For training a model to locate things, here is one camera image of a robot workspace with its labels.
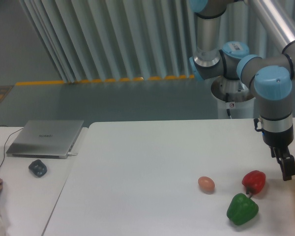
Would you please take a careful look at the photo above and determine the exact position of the white corrugated curtain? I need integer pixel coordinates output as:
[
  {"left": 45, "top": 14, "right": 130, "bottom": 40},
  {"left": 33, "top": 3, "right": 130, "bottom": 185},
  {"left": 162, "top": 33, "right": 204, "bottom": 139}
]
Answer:
[{"left": 21, "top": 0, "right": 295, "bottom": 83}]

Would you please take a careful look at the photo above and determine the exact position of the green bell pepper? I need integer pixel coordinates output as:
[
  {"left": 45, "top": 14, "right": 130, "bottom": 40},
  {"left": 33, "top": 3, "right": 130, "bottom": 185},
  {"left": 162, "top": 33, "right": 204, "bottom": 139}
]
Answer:
[{"left": 227, "top": 193, "right": 259, "bottom": 226}]

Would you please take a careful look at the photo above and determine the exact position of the brown egg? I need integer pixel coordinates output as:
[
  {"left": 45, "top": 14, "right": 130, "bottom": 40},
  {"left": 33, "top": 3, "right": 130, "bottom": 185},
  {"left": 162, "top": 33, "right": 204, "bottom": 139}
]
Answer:
[{"left": 198, "top": 176, "right": 215, "bottom": 192}]

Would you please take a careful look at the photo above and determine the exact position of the black mouse cable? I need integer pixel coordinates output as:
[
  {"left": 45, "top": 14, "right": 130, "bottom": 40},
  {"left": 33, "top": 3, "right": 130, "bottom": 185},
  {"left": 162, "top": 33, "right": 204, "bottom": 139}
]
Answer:
[{"left": 0, "top": 125, "right": 25, "bottom": 178}]

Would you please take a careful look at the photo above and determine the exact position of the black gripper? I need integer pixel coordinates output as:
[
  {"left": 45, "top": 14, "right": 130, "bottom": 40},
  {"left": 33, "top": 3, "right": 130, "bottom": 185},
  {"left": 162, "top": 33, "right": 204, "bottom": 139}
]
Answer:
[{"left": 262, "top": 129, "right": 295, "bottom": 181}]

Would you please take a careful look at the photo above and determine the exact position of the red bell pepper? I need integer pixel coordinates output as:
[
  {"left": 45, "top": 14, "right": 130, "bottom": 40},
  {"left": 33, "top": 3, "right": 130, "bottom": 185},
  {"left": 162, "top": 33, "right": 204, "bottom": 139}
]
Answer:
[{"left": 241, "top": 170, "right": 266, "bottom": 195}]

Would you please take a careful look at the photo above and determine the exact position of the silver closed laptop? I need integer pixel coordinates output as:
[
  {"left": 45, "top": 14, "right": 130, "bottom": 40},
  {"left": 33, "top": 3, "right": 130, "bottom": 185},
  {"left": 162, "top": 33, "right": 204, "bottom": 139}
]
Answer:
[{"left": 6, "top": 120, "right": 84, "bottom": 159}]

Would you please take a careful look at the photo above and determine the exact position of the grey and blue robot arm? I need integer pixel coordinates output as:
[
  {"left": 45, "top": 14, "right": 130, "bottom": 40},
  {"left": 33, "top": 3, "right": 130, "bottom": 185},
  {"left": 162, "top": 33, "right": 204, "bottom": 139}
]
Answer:
[{"left": 189, "top": 0, "right": 295, "bottom": 181}]

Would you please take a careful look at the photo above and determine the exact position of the white laptop charger plug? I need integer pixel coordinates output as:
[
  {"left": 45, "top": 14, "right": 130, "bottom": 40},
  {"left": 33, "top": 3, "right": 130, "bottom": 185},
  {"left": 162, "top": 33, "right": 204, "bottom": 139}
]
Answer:
[{"left": 67, "top": 152, "right": 78, "bottom": 156}]

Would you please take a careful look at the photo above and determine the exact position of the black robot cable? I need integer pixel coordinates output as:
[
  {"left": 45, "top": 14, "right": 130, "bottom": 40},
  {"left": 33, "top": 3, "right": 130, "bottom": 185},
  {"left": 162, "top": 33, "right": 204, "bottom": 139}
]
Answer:
[{"left": 225, "top": 92, "right": 232, "bottom": 119}]

